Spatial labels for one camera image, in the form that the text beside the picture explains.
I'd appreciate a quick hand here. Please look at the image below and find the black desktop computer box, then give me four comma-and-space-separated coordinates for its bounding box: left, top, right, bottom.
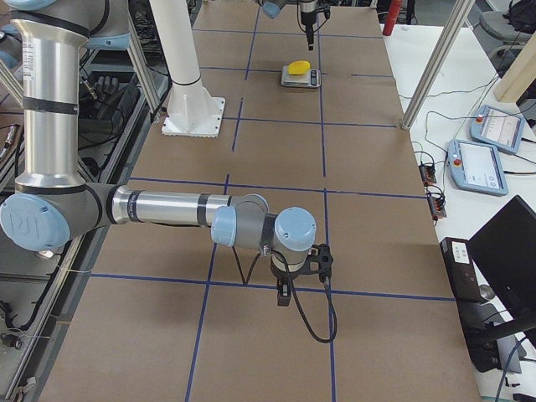
440, 237, 515, 373

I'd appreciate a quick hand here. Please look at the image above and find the orange black hub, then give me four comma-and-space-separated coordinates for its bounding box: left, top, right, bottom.
425, 185, 446, 221
419, 151, 436, 186

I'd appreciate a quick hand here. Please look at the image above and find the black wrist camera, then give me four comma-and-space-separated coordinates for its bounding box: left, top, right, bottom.
307, 244, 333, 284

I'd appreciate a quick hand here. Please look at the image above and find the far orange black hub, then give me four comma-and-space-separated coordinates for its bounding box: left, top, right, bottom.
419, 151, 436, 186

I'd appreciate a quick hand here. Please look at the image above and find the black monitor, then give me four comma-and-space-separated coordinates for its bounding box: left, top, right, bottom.
469, 195, 535, 317

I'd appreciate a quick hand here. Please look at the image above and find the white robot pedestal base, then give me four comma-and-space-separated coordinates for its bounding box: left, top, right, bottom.
150, 0, 225, 137

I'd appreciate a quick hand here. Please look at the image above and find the silver digital kitchen scale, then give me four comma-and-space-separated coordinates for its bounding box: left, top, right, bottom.
281, 65, 322, 89

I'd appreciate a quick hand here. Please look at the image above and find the black camera cable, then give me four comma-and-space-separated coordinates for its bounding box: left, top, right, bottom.
282, 253, 338, 343

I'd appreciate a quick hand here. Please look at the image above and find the aluminium frame post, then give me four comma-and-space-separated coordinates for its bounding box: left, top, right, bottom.
401, 0, 475, 131

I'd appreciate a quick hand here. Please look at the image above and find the blue teach pendant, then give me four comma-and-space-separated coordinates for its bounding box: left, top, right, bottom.
470, 105, 526, 155
447, 139, 508, 196

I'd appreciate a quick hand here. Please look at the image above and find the far blue teach pendant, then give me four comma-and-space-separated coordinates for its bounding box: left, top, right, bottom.
470, 105, 526, 155

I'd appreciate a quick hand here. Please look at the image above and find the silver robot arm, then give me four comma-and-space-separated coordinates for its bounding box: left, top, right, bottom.
256, 0, 318, 51
1, 1, 317, 306

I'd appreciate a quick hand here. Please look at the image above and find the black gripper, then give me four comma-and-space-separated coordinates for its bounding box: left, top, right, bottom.
271, 262, 307, 307
297, 0, 316, 51

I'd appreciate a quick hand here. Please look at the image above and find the near orange black hub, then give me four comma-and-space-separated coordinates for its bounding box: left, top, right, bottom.
425, 185, 446, 221

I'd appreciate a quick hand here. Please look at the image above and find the near blue teach pendant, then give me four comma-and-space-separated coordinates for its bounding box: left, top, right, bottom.
447, 139, 508, 196

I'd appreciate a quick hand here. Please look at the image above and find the wooden beam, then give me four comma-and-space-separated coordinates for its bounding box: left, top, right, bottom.
493, 33, 536, 103

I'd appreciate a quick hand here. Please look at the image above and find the grey office chair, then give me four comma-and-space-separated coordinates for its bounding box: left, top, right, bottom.
478, 0, 535, 58

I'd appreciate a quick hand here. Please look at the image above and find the red fire extinguisher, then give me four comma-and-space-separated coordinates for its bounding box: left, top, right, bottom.
382, 0, 403, 36

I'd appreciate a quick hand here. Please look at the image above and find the yellow mango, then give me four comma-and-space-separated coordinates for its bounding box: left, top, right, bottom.
287, 60, 311, 76

